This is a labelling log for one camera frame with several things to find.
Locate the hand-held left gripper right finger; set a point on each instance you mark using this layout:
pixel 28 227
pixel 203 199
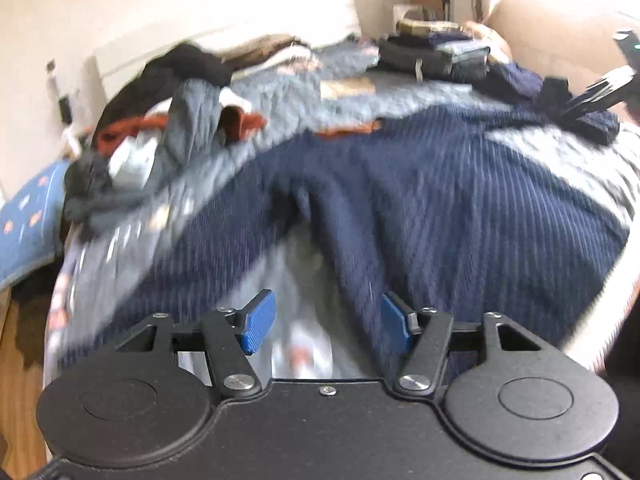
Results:
pixel 395 322

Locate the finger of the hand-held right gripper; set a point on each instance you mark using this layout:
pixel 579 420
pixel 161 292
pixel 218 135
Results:
pixel 600 92

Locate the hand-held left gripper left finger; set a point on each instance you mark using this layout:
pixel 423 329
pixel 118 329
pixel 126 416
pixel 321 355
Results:
pixel 260 320

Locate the navy patterned sweater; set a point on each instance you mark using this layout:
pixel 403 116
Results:
pixel 425 185

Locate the stack of folded clothes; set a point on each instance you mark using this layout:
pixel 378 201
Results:
pixel 430 60

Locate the light blue shirt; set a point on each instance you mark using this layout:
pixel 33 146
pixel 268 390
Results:
pixel 132 160

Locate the bed with grey quilt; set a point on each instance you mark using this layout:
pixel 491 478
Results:
pixel 300 105

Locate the dark grey garment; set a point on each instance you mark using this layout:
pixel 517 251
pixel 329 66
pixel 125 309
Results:
pixel 85 180

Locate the black bedside cabinet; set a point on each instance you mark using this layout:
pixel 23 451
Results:
pixel 30 310

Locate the blue printed pillow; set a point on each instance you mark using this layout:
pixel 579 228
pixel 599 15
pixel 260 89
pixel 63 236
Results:
pixel 25 225

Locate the white spray bottle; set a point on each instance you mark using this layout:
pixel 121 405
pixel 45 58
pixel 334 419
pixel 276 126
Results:
pixel 72 142

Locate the white folded blanket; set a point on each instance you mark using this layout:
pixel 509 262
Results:
pixel 295 56

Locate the black jacket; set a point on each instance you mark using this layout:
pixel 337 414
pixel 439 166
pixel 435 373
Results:
pixel 185 62

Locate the brown folded blanket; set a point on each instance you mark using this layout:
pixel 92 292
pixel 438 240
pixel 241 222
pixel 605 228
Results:
pixel 265 45

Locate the black hairbrush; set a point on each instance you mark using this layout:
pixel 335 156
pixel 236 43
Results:
pixel 64 107

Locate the white headboard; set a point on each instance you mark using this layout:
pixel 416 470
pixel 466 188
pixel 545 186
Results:
pixel 130 60

